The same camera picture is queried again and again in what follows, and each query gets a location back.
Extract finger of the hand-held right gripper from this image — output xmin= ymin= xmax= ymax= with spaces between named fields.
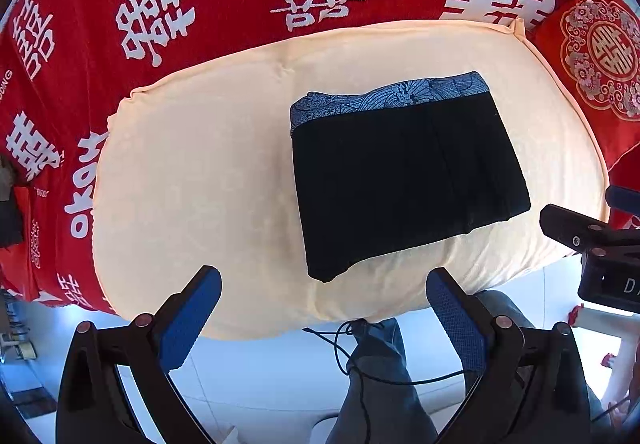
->
xmin=605 ymin=185 xmax=640 ymax=215
xmin=540 ymin=204 xmax=640 ymax=255

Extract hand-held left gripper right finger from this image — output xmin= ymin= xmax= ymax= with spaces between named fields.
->
xmin=426 ymin=267 xmax=593 ymax=444

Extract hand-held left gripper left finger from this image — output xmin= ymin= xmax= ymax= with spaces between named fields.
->
xmin=55 ymin=265 xmax=223 ymax=444

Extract black pants with blue waistband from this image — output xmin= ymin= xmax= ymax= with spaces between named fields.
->
xmin=290 ymin=71 xmax=532 ymax=283

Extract person's left leg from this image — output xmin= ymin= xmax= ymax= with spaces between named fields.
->
xmin=325 ymin=318 xmax=438 ymax=444

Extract cream blanket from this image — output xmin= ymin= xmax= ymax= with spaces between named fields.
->
xmin=92 ymin=18 xmax=612 ymax=342

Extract red patterned pillow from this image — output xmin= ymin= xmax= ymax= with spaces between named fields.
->
xmin=532 ymin=0 xmax=640 ymax=229

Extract dark cloth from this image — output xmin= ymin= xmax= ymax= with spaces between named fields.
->
xmin=0 ymin=196 xmax=25 ymax=249

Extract red printed blanket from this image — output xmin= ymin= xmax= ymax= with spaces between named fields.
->
xmin=0 ymin=0 xmax=601 ymax=319

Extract black cable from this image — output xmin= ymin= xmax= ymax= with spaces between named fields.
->
xmin=302 ymin=319 xmax=471 ymax=444

